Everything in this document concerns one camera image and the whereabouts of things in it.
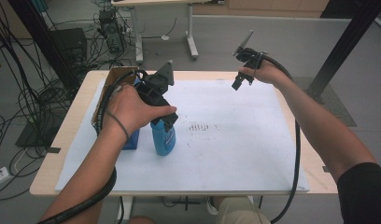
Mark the person's right hand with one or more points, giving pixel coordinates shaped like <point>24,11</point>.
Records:
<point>269,74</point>

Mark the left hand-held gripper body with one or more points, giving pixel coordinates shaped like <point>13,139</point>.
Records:
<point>154,88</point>

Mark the black wrist band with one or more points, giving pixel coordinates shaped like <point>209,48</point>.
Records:
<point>118,123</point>

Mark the blue plastic bottle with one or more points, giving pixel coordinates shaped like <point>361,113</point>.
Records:
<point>163,140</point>

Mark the small black tape piece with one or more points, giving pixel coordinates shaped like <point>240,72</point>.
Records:
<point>326,169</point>

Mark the person's left hand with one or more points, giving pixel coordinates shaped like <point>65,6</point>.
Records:
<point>129,109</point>

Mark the blue cardboard box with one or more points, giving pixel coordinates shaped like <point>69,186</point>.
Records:
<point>117,76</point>

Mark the person's bare knee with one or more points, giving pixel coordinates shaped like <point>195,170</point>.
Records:
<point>141,220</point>

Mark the black slanted frame post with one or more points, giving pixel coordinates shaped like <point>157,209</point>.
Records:
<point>45,43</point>

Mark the white table leg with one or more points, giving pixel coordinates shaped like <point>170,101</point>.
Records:
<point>127,207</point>

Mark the person's khaki shorts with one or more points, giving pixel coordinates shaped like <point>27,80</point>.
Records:
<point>238,211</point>

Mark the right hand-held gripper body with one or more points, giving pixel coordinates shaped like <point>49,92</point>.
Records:
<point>251,59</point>

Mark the black equipment box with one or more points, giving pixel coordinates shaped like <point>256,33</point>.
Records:
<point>70,43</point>

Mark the grey computer tower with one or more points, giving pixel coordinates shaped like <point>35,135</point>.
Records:
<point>112,31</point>

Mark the black tape strip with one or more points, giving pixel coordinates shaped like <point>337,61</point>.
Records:
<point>53,150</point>

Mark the white background desk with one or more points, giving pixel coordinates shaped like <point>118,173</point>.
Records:
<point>191,37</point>

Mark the person's black sleeve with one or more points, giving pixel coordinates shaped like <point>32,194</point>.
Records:
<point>366,196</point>

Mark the black floor base plate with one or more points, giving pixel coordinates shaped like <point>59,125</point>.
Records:
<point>33,137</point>

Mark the white table sheet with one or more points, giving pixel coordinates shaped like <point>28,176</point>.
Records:
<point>229,155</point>

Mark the black frame post with foot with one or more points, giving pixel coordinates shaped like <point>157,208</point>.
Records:
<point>344,46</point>

